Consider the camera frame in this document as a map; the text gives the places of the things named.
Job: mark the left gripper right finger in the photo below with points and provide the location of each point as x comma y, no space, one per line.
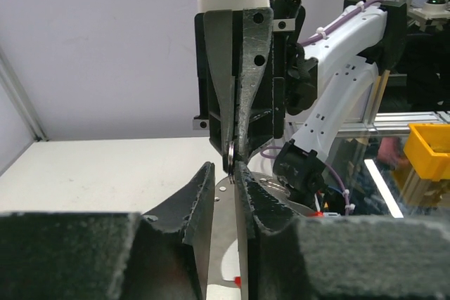
284,255

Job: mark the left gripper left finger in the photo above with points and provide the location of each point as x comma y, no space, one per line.
161,254

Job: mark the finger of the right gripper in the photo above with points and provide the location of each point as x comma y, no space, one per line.
257,34
218,27

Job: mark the red handled metal keyring holder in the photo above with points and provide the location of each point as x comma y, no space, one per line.
224,267

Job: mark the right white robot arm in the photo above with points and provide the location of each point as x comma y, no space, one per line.
289,85

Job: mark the yellow parts bin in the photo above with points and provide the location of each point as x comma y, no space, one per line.
427,150

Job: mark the left aluminium frame post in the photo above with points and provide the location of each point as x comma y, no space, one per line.
21,101

